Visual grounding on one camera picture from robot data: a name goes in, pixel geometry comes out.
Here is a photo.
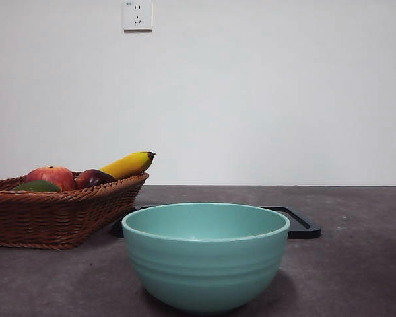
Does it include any teal ceramic bowl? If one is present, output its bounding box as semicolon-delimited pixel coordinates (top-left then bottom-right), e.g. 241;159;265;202
121;202;290;314

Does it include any green avocado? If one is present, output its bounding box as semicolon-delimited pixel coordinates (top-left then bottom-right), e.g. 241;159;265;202
12;180;62;193

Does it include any yellow banana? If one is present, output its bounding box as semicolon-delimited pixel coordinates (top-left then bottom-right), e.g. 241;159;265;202
98;151;156;181

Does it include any dark red plum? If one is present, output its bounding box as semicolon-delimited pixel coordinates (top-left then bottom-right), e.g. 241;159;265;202
74;168;116;190

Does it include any black rectangular tray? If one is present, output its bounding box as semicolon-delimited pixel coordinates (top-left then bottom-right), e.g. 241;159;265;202
110;205;321;240

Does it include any red apple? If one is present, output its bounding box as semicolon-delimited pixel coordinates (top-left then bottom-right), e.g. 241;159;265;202
22;166;76;192

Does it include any brown wicker basket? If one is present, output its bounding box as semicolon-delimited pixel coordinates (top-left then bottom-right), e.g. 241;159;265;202
0;170;150;250

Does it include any white wall socket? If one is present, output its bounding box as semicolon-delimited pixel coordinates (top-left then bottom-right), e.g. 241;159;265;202
123;0;153;33

